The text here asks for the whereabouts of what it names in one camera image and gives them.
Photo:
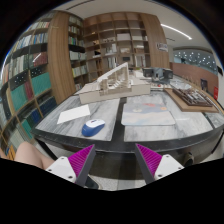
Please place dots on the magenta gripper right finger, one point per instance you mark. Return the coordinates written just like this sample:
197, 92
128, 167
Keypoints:
155, 166

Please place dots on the white paper sheet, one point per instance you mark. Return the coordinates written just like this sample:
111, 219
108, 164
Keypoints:
73, 113

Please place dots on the wooden bookshelf with books left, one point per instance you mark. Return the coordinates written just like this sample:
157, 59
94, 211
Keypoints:
45, 66

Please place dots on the light patterned mouse pad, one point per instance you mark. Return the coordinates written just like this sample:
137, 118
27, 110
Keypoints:
146, 114

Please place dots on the dark monitors on table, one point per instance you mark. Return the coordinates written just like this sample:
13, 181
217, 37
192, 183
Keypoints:
157, 72

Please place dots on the large white architectural model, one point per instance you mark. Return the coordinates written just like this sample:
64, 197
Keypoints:
116, 83

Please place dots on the person's bare knee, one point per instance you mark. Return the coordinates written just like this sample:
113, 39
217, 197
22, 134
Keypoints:
29, 154

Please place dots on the blue and white computer mouse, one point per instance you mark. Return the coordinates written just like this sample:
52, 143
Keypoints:
92, 127

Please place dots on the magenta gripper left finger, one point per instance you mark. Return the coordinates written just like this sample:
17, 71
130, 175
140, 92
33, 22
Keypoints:
76, 167

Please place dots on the ceiling light strip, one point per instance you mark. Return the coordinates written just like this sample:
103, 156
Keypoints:
177, 31

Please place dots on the wooden back wall shelf unit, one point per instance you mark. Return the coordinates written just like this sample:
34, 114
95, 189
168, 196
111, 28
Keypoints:
114, 38

